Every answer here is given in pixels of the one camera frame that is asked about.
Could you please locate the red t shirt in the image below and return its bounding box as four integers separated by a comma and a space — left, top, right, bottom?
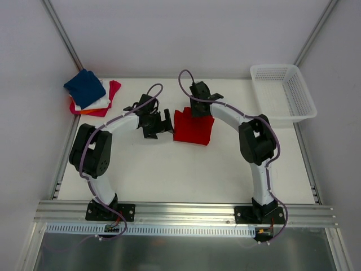
173, 107, 214, 146

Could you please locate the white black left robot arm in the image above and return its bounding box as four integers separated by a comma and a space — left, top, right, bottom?
69, 94, 174, 220

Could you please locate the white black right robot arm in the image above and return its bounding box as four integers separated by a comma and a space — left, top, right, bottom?
190, 81, 279, 224

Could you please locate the folded white t shirt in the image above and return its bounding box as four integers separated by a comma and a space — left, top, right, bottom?
70, 80, 111, 111

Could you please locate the folded orange t shirt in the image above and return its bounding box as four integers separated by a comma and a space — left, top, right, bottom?
78, 107, 109, 117

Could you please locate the white perforated plastic basket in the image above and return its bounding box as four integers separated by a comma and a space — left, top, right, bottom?
250, 64, 317, 128

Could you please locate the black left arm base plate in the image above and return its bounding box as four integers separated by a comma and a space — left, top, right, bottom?
85, 200, 136, 222

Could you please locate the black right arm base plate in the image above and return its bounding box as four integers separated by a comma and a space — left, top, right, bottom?
234, 206, 285, 225

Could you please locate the aluminium extrusion mounting rail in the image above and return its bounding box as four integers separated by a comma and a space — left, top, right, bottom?
34, 200, 339, 228

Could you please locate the right aluminium corner post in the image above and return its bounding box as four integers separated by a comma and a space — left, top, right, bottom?
293, 0, 340, 67

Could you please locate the aluminium corner post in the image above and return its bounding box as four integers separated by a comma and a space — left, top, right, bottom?
40, 0, 83, 71
293, 0, 340, 67

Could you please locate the white slotted cable duct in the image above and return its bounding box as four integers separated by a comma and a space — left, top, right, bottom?
45, 222, 256, 238

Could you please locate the left aluminium corner post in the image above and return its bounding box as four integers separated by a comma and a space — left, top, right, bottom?
40, 0, 83, 71

